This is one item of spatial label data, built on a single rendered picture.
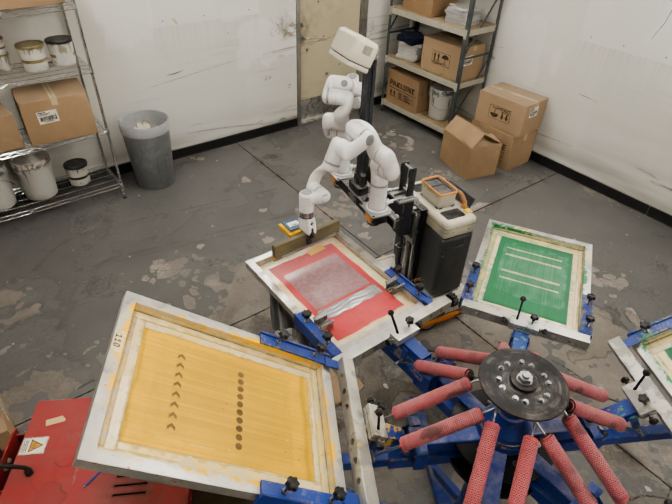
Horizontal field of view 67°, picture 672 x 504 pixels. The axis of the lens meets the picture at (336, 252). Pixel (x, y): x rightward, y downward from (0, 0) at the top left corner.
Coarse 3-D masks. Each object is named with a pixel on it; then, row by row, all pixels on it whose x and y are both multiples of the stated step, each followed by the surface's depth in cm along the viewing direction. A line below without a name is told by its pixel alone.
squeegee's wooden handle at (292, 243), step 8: (328, 224) 268; (336, 224) 271; (304, 232) 262; (320, 232) 267; (328, 232) 271; (336, 232) 275; (288, 240) 257; (296, 240) 259; (304, 240) 262; (312, 240) 266; (272, 248) 254; (280, 248) 255; (288, 248) 258; (296, 248) 262
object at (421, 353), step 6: (408, 342) 219; (414, 342) 219; (408, 348) 217; (414, 348) 217; (420, 348) 217; (408, 354) 219; (414, 354) 215; (420, 354) 214; (426, 354) 214; (414, 360) 217
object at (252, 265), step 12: (348, 240) 284; (360, 252) 276; (252, 264) 265; (372, 264) 270; (264, 276) 258; (384, 276) 264; (276, 288) 251; (288, 300) 244; (288, 312) 243; (408, 312) 241; (384, 324) 234; (360, 336) 228; (348, 348) 222
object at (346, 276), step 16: (304, 256) 277; (320, 256) 277; (336, 256) 278; (320, 272) 267; (336, 272) 267; (352, 272) 268; (336, 288) 257; (352, 288) 258; (384, 288) 259; (368, 304) 249; (384, 304) 250; (400, 304) 250
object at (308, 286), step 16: (272, 272) 266; (288, 272) 266; (304, 272) 266; (288, 288) 256; (304, 288) 257; (320, 288) 257; (304, 304) 248; (320, 304) 248; (336, 320) 240; (352, 320) 240; (368, 320) 241; (336, 336) 232
